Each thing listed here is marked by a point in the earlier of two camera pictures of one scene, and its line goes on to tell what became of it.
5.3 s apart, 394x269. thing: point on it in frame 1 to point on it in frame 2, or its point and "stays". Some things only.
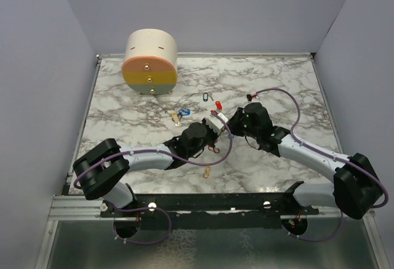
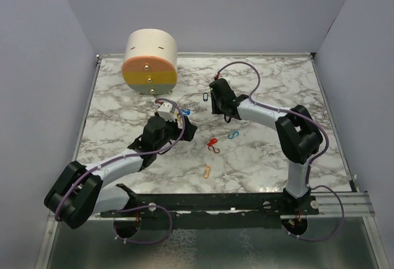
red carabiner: x=215 y=149 stays
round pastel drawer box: x=150 y=64 stays
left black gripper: x=214 y=135 to x=189 y=131
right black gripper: x=234 y=122 to x=215 y=109
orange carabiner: x=207 y=168 stays
